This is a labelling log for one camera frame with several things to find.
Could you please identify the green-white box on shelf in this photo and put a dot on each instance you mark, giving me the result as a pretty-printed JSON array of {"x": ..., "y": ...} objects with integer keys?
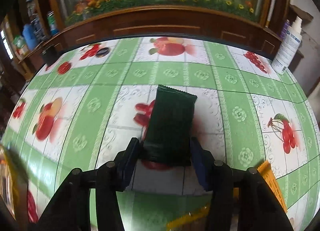
[{"x": 21, "y": 46}]

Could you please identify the fruit-pattern green tablecloth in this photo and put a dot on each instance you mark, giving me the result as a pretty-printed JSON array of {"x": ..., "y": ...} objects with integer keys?
[{"x": 86, "y": 107}]

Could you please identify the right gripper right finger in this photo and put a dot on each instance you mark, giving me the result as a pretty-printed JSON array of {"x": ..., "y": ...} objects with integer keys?
[{"x": 210, "y": 171}]

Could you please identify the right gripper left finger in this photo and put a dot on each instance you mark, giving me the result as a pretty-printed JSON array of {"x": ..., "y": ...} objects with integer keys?
[{"x": 69, "y": 207}]

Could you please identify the dark green snack packet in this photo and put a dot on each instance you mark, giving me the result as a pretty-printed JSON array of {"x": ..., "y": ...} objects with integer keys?
[{"x": 167, "y": 139}]

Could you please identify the blue jug on shelf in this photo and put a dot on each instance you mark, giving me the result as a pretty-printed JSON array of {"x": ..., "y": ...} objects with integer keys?
[{"x": 29, "y": 36}]

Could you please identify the wooden cabinet with floral glass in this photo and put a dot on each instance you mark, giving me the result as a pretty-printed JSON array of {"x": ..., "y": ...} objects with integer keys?
[{"x": 215, "y": 19}]

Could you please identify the purple bottles on shelf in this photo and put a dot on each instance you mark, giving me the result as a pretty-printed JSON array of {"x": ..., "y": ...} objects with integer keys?
[{"x": 284, "y": 29}]

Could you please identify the orange snack bag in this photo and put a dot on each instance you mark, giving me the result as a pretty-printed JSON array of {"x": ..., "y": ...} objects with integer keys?
[{"x": 253, "y": 201}]

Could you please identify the black cup on table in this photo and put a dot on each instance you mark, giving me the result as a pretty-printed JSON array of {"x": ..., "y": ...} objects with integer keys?
[{"x": 50, "y": 55}]

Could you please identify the yellow-rimmed white tray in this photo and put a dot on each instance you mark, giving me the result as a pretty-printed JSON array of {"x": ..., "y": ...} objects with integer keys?
[{"x": 14, "y": 185}]

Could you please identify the white spray bottle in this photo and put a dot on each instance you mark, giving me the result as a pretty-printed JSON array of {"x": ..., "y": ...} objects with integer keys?
[{"x": 288, "y": 47}]

